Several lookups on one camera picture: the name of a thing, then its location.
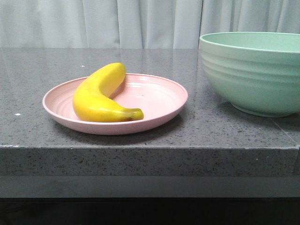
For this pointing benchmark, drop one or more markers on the green bowl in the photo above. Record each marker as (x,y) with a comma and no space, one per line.
(257,72)

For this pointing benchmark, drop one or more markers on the yellow banana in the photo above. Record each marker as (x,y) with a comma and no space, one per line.
(91,100)

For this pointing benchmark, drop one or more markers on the white curtain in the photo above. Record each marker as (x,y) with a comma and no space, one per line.
(138,24)

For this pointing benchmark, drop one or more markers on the pink plate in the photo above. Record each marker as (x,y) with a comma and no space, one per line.
(160,99)

